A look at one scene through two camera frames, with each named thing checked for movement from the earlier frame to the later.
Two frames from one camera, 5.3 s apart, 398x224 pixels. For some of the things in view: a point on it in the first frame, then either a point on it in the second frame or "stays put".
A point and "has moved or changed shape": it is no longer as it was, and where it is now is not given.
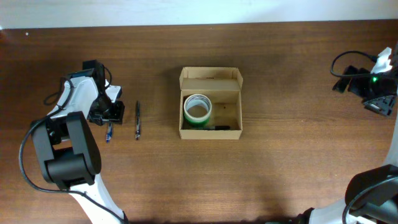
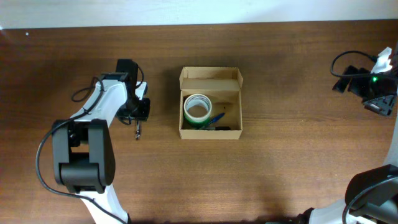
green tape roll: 199,124 stays put
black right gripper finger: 342,84 stays put
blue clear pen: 109,135 has moved or changed shape
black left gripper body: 109,112 → 137,113
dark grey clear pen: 138,121 stays put
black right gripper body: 359,86 stays put
